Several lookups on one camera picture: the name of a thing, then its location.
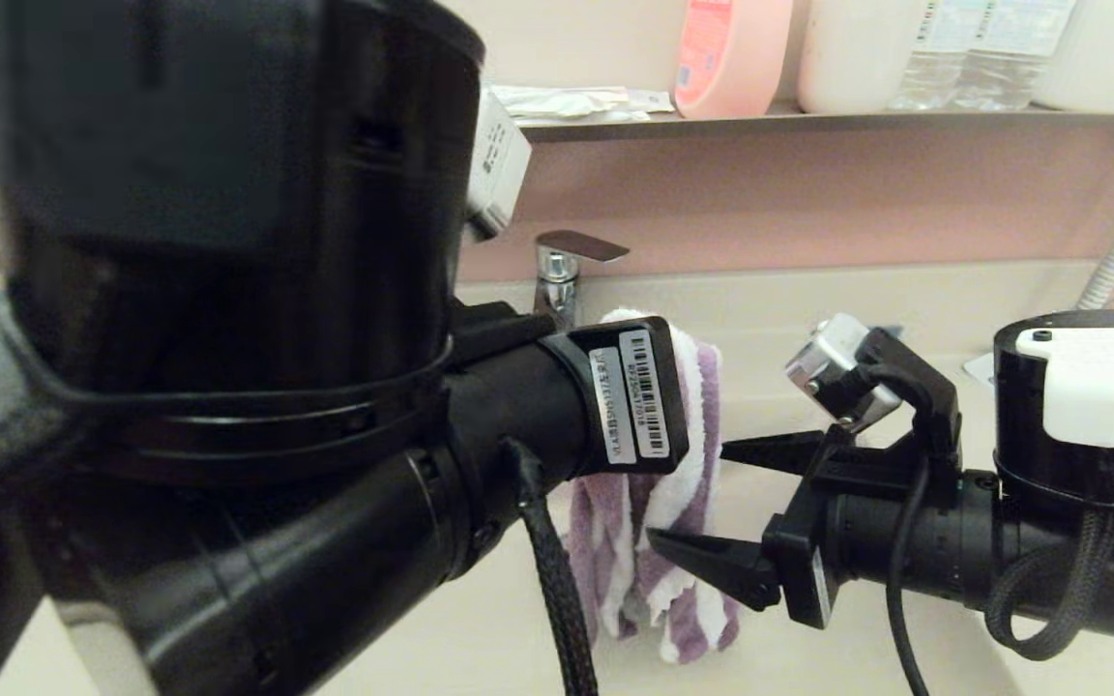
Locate purple white striped towel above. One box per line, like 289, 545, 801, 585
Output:
557, 307, 744, 668

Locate chrome sink faucet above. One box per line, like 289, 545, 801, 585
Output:
533, 230, 631, 332

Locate white ceramic sink basin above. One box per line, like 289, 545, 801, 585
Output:
325, 280, 1032, 696

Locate white packets on shelf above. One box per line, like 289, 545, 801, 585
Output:
489, 85, 633, 125

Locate pink plastic bottle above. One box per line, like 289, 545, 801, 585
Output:
673, 0, 795, 121

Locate clear plastic water bottle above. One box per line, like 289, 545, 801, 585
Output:
886, 0, 966, 112
949, 0, 1078, 112

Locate large white plastic jug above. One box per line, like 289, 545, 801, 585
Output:
797, 0, 916, 115

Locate white kettle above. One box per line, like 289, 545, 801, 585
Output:
1031, 0, 1114, 115

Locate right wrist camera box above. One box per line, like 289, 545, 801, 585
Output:
784, 312, 962, 475

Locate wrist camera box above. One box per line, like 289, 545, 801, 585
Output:
465, 87, 534, 243
784, 312, 962, 475

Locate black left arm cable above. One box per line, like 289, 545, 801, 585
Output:
502, 438, 600, 696

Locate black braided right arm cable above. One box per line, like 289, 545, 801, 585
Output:
982, 503, 1114, 663

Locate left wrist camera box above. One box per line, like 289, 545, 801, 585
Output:
465, 87, 534, 243

